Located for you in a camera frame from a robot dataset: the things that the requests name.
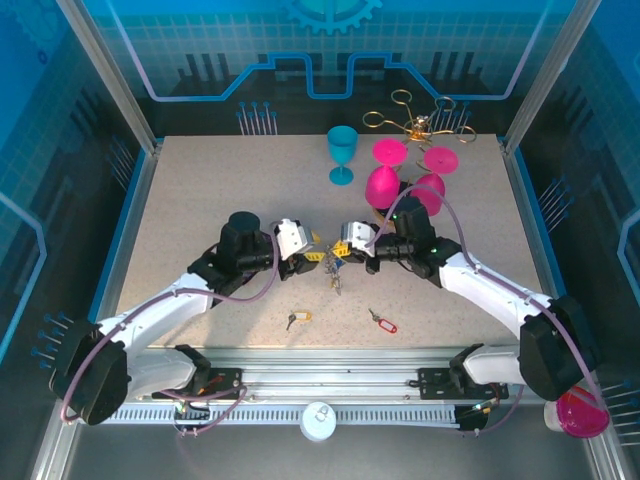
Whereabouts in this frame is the metal keyring chain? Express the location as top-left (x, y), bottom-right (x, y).
top-left (322, 247), bottom-right (347, 297)

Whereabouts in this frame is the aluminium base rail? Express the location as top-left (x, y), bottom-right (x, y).
top-left (99, 344), bottom-right (601, 406)

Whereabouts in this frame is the white slotted cable duct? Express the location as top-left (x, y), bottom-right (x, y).
top-left (79, 405), bottom-right (461, 427)

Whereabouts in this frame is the gold wire glass rack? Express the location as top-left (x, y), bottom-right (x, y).
top-left (362, 89), bottom-right (478, 222)

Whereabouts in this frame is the teal plastic goblet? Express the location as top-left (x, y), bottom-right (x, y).
top-left (327, 125), bottom-right (359, 187)

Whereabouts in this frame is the key with red tag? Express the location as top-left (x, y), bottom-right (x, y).
top-left (368, 307), bottom-right (399, 335)

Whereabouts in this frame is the white plastic cup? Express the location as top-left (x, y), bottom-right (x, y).
top-left (543, 399), bottom-right (564, 431)

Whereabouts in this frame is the aluminium side rail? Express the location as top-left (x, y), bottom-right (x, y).
top-left (499, 139), bottom-right (581, 351)
top-left (84, 139), bottom-right (165, 351)

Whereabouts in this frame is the white round can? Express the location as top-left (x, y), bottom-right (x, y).
top-left (299, 401), bottom-right (337, 442)

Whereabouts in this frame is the aluminium frame post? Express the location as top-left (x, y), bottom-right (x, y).
top-left (53, 0), bottom-right (164, 154)
top-left (499, 0), bottom-right (591, 154)

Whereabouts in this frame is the pink translucent plastic cup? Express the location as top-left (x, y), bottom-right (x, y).
top-left (556, 384), bottom-right (611, 440)

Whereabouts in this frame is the pink plastic goblet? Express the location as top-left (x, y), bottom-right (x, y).
top-left (408, 147), bottom-right (460, 217)
top-left (364, 138), bottom-right (409, 210)

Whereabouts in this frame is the key with yellow tag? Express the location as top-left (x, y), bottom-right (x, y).
top-left (285, 310), bottom-right (314, 332)

